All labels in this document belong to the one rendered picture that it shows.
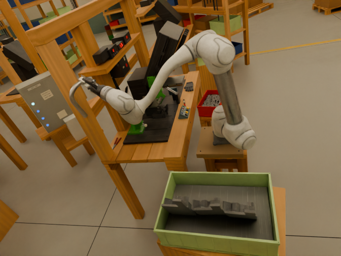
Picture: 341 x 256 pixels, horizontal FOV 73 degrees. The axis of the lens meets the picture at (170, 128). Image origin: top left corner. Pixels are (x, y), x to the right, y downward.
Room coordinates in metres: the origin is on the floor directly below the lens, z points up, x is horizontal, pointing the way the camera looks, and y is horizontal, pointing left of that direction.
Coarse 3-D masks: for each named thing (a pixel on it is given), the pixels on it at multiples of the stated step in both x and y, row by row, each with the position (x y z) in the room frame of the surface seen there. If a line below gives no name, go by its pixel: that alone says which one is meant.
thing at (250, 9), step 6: (252, 0) 7.99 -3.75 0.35; (258, 0) 8.07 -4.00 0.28; (240, 6) 7.81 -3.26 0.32; (252, 6) 7.99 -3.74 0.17; (258, 6) 7.88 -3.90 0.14; (264, 6) 7.66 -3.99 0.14; (270, 6) 7.75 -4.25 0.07; (234, 12) 7.85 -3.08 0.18; (240, 12) 7.80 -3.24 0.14; (252, 12) 7.45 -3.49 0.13; (258, 12) 7.55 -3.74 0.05
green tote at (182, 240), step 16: (176, 176) 1.07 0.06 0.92; (192, 176) 1.03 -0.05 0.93; (208, 176) 0.99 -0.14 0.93; (224, 176) 0.95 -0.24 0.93; (240, 176) 0.91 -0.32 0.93; (256, 176) 0.88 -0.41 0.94; (272, 192) 0.73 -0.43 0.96; (160, 208) 0.84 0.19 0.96; (272, 208) 0.64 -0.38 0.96; (160, 224) 0.77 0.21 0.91; (272, 224) 0.62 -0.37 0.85; (160, 240) 0.71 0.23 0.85; (176, 240) 0.67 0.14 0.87; (192, 240) 0.64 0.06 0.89; (208, 240) 0.61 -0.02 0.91; (224, 240) 0.57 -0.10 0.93; (240, 240) 0.54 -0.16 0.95; (256, 240) 0.52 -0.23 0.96
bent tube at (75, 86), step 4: (84, 76) 1.44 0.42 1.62; (76, 84) 1.40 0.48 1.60; (80, 84) 1.42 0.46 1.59; (72, 88) 1.39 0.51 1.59; (76, 88) 1.39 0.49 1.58; (72, 92) 1.38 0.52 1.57; (72, 96) 1.37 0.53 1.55; (72, 100) 1.37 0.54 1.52; (76, 104) 1.38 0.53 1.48; (76, 108) 1.39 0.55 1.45; (80, 108) 1.40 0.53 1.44; (80, 112) 1.41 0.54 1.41; (84, 112) 1.42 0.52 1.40; (84, 116) 1.42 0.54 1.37
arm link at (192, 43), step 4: (204, 32) 1.28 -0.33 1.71; (208, 32) 1.28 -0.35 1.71; (212, 32) 1.28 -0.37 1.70; (196, 36) 1.29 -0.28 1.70; (200, 36) 1.24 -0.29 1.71; (188, 40) 1.31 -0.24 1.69; (192, 40) 1.27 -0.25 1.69; (196, 40) 1.24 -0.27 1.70; (188, 44) 1.27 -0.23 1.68; (192, 44) 1.25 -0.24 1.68; (196, 44) 1.22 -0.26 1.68; (192, 48) 1.24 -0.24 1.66; (196, 48) 1.21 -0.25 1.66; (192, 52) 1.24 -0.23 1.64; (196, 52) 1.22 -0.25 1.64; (196, 56) 1.25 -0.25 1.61
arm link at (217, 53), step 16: (208, 48) 1.10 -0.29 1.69; (224, 48) 1.04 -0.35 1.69; (208, 64) 1.11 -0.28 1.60; (224, 64) 1.04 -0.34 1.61; (224, 80) 1.10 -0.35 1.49; (224, 96) 1.11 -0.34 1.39; (224, 112) 1.15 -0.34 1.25; (240, 112) 1.12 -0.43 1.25; (224, 128) 1.17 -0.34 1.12; (240, 128) 1.09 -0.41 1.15; (240, 144) 1.05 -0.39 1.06
